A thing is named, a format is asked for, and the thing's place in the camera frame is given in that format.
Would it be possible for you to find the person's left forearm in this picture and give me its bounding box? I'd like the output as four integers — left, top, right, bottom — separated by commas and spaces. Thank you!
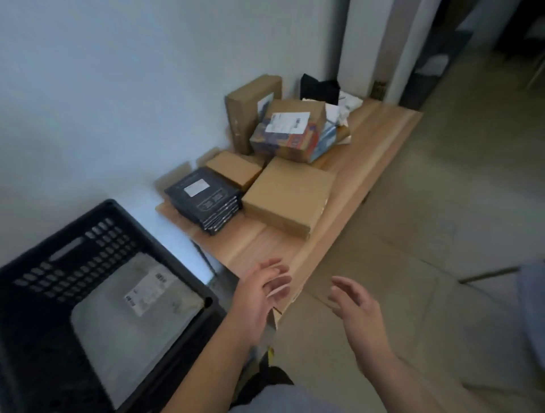
161, 320, 257, 413

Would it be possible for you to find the person's grey shirt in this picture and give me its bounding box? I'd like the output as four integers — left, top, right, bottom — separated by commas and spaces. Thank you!
229, 382, 351, 413

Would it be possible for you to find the stack of black mailer packets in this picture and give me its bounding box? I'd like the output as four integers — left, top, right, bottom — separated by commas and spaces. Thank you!
164, 166, 244, 236

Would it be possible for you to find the white mailer bag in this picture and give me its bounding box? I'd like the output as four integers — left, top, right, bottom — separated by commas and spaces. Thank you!
325, 90, 364, 128

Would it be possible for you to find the grey mailer bag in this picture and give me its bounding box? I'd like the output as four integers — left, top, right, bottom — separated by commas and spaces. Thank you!
70, 252, 205, 410

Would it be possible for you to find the pale blue blurred object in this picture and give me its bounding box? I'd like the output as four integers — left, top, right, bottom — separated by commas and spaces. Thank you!
516, 261, 545, 372

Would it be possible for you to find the cardboard box with coloured tape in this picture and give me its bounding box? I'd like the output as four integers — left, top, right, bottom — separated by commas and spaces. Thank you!
249, 99, 327, 164

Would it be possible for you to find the large flat cardboard box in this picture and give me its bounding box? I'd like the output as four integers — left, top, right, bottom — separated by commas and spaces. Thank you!
241, 156, 336, 241

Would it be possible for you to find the small cardboard box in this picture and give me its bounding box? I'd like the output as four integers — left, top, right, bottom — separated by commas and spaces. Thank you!
205, 151, 264, 193

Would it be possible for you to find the person's left hand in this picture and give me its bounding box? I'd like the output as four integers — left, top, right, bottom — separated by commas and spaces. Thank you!
229, 258, 293, 346

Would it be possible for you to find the upright cardboard box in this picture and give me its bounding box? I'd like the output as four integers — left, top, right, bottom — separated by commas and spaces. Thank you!
224, 74, 283, 156

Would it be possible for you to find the black plastic crate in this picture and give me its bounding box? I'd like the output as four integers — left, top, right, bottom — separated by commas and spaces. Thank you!
0, 199, 227, 413

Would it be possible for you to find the black bag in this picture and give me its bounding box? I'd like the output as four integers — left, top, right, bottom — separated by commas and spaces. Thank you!
300, 73, 340, 106

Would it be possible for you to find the person's right forearm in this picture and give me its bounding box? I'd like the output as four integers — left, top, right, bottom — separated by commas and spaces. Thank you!
356, 352, 484, 413

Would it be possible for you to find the blue and white packet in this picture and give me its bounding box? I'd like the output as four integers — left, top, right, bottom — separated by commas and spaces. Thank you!
310, 123, 351, 163

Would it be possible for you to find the person's right hand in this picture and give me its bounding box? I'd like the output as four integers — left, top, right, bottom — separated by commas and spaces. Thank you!
328, 276, 393, 372

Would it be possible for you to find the dark bin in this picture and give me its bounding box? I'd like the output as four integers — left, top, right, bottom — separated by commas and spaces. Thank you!
399, 29, 471, 112

